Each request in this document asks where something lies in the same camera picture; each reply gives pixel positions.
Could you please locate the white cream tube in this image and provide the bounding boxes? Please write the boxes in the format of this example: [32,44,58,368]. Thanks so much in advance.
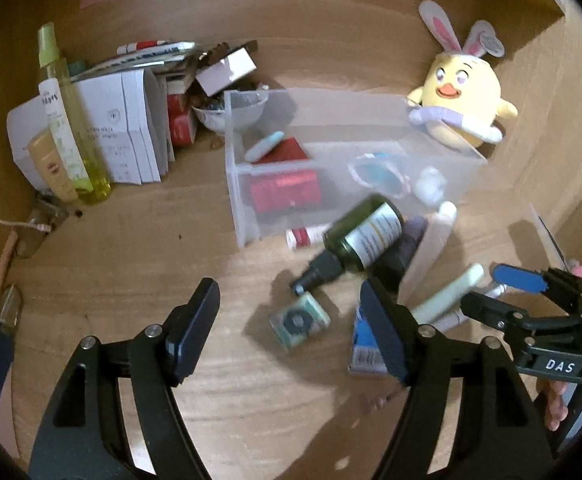
[397,200,458,306]

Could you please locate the dark purple small bottle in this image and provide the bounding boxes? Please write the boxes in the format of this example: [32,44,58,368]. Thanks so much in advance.
[371,216,428,294]

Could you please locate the dark green spray bottle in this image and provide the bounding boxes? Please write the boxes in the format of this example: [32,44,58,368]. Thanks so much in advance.
[290,193,404,296]

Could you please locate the floral square tin box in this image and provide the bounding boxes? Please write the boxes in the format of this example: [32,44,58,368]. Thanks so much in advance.
[269,292,331,351]

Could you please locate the pale green tube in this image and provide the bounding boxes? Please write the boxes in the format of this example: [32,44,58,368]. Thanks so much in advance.
[411,263,485,324]

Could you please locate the person's right hand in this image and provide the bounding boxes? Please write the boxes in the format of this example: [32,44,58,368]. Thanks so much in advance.
[535,263,582,432]

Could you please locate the blue white packet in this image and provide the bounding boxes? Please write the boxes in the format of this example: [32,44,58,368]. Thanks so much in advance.
[348,306,387,375]

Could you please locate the yellow chick bunny plush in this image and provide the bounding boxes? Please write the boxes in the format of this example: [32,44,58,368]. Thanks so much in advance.
[407,0,518,151]

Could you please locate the red white lip balm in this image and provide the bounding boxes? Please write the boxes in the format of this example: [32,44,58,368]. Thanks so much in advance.
[285,224,330,250]

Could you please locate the eyeglasses on desk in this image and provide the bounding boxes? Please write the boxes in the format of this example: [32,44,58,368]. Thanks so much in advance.
[0,194,70,332]

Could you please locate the yellow green spray bottle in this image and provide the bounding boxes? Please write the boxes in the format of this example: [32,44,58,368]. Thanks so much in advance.
[37,22,112,205]

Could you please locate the clear plastic storage bin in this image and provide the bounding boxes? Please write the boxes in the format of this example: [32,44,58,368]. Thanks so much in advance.
[225,88,486,247]

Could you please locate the red box in bin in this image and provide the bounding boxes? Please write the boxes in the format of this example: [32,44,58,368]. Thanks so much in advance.
[250,138,321,214]

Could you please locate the beige cosmetic tube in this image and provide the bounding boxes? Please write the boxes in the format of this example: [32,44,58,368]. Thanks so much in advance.
[27,129,78,204]

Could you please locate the light blue tube in bin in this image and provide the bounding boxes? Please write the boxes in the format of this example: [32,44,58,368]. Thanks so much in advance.
[244,131,284,164]

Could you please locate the white paper boxes stack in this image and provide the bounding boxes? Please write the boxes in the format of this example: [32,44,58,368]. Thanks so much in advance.
[6,70,175,192]

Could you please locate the red book stack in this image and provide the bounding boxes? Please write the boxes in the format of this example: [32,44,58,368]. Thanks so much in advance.
[166,77,198,148]

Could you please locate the white ceramic bowl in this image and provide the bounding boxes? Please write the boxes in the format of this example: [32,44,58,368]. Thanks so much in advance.
[192,88,269,136]

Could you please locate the small white cardboard box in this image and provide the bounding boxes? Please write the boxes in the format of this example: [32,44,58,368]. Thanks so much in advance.
[195,40,258,96]

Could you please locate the red white marker pen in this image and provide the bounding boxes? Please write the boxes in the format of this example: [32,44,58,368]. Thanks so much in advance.
[116,40,168,55]

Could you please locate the stack of papers magazines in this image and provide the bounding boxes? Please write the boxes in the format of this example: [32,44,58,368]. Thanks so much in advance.
[70,41,203,82]

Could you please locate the white charging cable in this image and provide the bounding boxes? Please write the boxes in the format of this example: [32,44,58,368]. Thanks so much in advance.
[0,192,52,233]

